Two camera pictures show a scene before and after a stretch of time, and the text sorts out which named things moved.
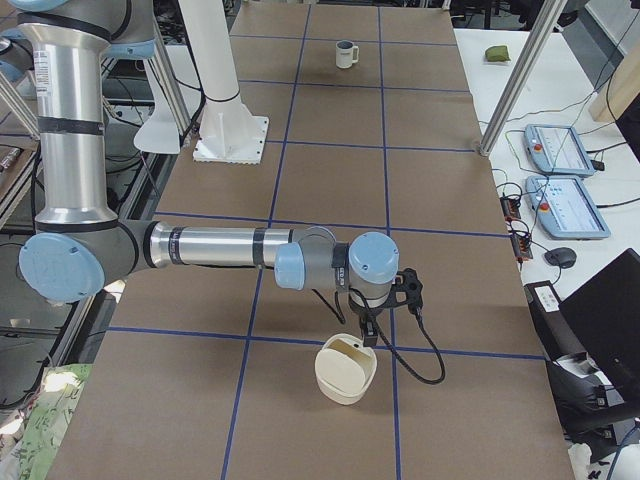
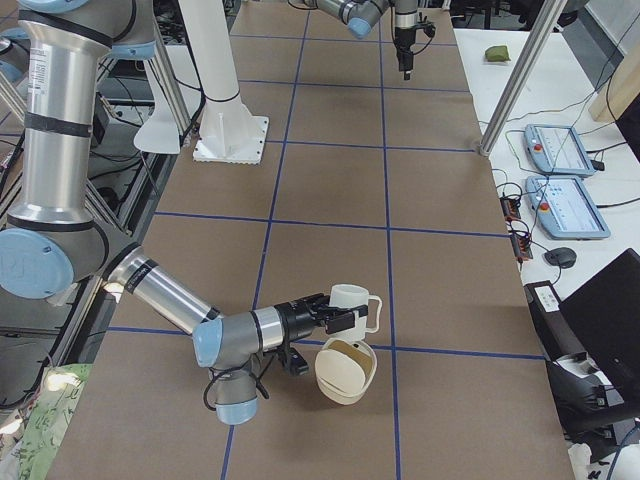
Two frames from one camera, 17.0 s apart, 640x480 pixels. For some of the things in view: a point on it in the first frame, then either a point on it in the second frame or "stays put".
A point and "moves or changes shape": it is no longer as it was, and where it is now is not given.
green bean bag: (497, 53) stays put
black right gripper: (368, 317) → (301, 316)
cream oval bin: (344, 368) stays put
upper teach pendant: (558, 150) stays put
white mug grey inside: (346, 53) moves or changes shape
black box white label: (560, 338) stays put
